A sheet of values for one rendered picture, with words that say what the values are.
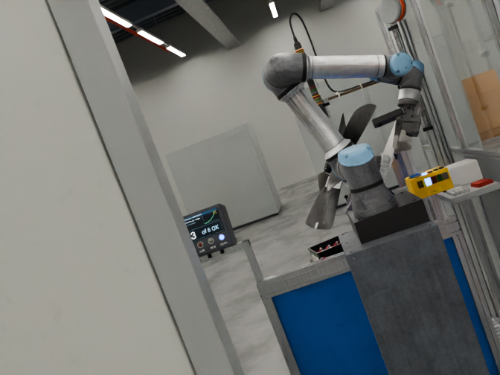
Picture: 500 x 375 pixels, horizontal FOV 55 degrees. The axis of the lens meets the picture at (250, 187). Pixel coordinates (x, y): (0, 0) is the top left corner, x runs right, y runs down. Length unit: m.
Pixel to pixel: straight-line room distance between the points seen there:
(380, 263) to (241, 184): 8.12
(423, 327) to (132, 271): 1.19
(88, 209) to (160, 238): 0.10
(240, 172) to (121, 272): 8.95
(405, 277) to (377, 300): 0.12
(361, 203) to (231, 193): 8.10
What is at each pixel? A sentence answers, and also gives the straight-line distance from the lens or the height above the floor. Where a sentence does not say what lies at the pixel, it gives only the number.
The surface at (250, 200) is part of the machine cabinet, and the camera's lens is 9.63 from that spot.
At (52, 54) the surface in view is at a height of 1.63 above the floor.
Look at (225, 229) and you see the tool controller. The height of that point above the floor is 1.14.
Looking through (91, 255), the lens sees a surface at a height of 1.37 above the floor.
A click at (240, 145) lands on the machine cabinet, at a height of 1.58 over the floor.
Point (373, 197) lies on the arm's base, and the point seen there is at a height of 1.13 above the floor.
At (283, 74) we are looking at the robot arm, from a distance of 1.63.
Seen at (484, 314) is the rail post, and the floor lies 0.41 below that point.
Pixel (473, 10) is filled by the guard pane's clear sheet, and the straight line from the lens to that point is 2.33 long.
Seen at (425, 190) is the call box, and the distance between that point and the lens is 2.10.
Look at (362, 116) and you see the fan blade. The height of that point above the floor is 1.38.
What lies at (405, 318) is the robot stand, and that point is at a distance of 1.66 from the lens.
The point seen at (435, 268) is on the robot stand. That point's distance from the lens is 1.63.
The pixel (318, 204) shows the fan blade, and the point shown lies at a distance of 2.50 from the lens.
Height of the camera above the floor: 1.42
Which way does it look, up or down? 4 degrees down
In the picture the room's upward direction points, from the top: 21 degrees counter-clockwise
